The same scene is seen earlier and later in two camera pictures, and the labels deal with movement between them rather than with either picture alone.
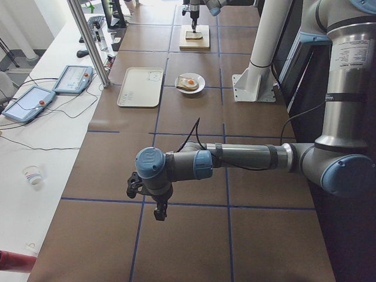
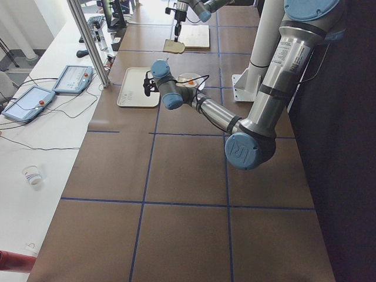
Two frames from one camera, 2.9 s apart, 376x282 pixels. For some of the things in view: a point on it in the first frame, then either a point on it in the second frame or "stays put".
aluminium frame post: x=90 y=43 stays put
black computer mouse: x=82 y=53 stays put
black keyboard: x=93 y=20 stays put
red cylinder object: x=12 y=261 stays put
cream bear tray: x=141 y=87 stays put
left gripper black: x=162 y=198 -> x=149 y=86
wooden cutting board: x=204 y=45 stays put
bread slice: x=191 y=35 -> x=171 y=46
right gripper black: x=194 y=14 -> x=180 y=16
